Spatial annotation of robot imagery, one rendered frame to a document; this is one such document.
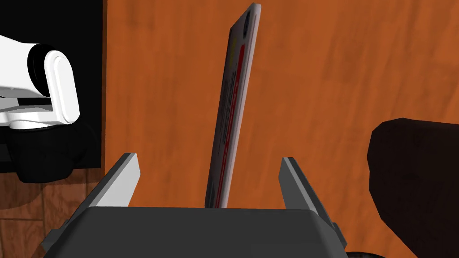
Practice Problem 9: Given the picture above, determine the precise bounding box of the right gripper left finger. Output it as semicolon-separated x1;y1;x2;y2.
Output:
82;153;141;213

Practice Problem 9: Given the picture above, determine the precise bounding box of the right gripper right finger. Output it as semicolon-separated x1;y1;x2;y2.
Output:
279;157;337;226

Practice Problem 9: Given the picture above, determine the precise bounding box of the grey flat remote control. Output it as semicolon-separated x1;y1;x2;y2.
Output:
204;3;262;209

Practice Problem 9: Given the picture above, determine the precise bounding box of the orange wooden table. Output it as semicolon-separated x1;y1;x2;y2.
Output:
102;0;459;258

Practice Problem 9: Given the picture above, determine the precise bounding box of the dark brown rounded object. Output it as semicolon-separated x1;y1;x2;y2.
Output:
367;117;459;258

